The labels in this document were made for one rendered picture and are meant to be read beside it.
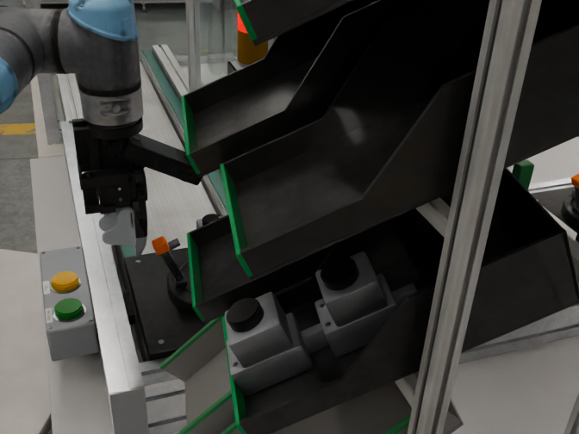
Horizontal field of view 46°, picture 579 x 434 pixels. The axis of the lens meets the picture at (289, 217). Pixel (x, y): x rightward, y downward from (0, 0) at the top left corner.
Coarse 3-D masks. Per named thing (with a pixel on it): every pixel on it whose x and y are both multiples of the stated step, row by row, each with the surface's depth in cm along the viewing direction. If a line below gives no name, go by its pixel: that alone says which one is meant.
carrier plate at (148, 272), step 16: (144, 256) 113; (160, 256) 113; (176, 256) 113; (128, 272) 109; (144, 272) 109; (160, 272) 109; (144, 288) 106; (160, 288) 106; (144, 304) 102; (160, 304) 103; (144, 320) 99; (160, 320) 99; (176, 320) 100; (192, 320) 100; (144, 336) 97; (160, 336) 97; (176, 336) 97; (192, 336) 97; (160, 352) 94
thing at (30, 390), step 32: (0, 256) 130; (32, 256) 131; (0, 288) 122; (32, 288) 122; (0, 320) 115; (32, 320) 115; (0, 352) 108; (32, 352) 109; (0, 384) 103; (32, 384) 103; (0, 416) 97; (32, 416) 98
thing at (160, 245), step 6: (156, 240) 99; (162, 240) 99; (174, 240) 100; (156, 246) 98; (162, 246) 99; (168, 246) 99; (174, 246) 100; (156, 252) 99; (162, 252) 99; (168, 252) 100; (168, 258) 100; (168, 264) 101; (174, 264) 101; (174, 270) 102; (180, 270) 103; (174, 276) 102; (180, 276) 103
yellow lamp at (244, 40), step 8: (240, 32) 106; (240, 40) 107; (248, 40) 106; (240, 48) 108; (248, 48) 107; (256, 48) 107; (264, 48) 107; (240, 56) 108; (248, 56) 107; (256, 56) 107; (264, 56) 108; (248, 64) 108
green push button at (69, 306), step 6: (66, 300) 102; (72, 300) 102; (78, 300) 103; (60, 306) 101; (66, 306) 101; (72, 306) 101; (78, 306) 101; (60, 312) 100; (66, 312) 100; (72, 312) 100; (78, 312) 101; (60, 318) 100; (66, 318) 100; (72, 318) 100
